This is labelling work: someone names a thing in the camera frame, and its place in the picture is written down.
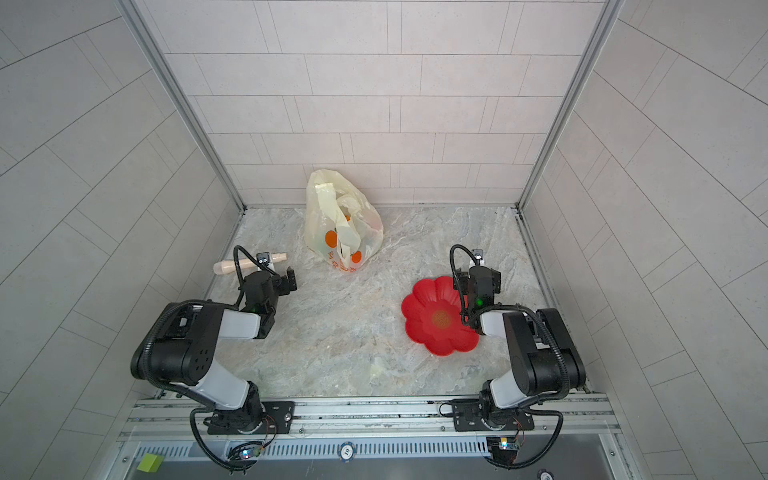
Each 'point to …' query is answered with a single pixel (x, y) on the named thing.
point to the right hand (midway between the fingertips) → (475, 265)
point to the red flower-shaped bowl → (434, 314)
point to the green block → (151, 463)
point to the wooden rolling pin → (225, 266)
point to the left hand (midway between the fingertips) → (281, 265)
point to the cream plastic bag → (342, 226)
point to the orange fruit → (331, 238)
